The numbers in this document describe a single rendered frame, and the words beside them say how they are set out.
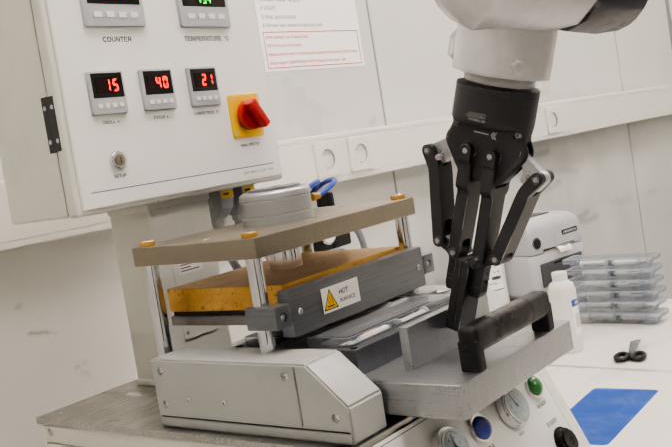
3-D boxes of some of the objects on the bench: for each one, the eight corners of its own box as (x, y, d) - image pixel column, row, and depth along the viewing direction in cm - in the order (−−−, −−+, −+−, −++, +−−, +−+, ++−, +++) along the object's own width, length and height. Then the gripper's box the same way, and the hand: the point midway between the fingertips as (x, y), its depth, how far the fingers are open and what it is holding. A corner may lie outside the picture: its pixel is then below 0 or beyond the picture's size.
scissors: (646, 361, 149) (645, 356, 149) (611, 363, 151) (611, 358, 151) (651, 341, 162) (651, 337, 162) (620, 343, 164) (619, 339, 164)
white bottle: (560, 355, 162) (548, 276, 161) (553, 349, 167) (541, 272, 166) (588, 351, 162) (576, 271, 161) (580, 345, 167) (568, 267, 166)
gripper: (415, 70, 82) (382, 313, 88) (546, 98, 74) (499, 361, 81) (459, 67, 88) (425, 295, 94) (584, 93, 80) (538, 339, 87)
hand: (465, 292), depth 87 cm, fingers closed, pressing on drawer
